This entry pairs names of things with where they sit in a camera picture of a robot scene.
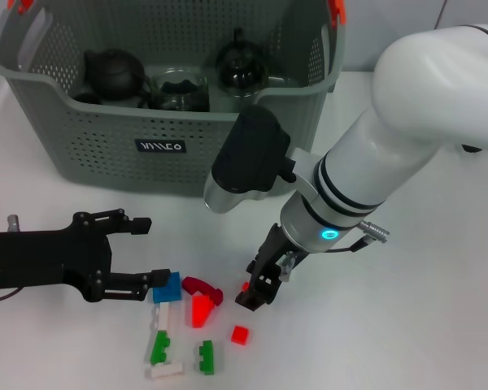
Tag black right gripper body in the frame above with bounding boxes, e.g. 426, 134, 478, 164
246, 222, 307, 282

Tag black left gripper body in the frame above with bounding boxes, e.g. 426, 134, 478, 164
0, 210, 115, 304

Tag green stepped brick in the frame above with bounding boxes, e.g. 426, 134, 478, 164
198, 340, 215, 375
149, 330, 172, 364

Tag glass teacup with black base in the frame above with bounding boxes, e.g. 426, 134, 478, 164
215, 27, 268, 98
148, 67, 211, 113

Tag grey perforated storage bin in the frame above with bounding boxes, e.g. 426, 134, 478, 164
0, 0, 346, 199

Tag blue square brick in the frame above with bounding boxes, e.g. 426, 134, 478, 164
152, 271, 184, 304

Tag long white brick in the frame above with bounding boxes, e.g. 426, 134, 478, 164
145, 302, 178, 365

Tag red slope brick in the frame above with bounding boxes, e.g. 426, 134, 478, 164
190, 294, 216, 328

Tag dark red arch brick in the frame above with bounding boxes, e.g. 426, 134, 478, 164
181, 275, 224, 306

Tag short white studded brick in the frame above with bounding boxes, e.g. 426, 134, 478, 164
146, 362, 185, 381

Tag black clay teapot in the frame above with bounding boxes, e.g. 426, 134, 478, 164
83, 48, 158, 102

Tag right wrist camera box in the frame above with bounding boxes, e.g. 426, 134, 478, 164
203, 104, 298, 215

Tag right gripper cable with plugs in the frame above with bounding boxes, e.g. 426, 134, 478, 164
279, 220, 391, 282

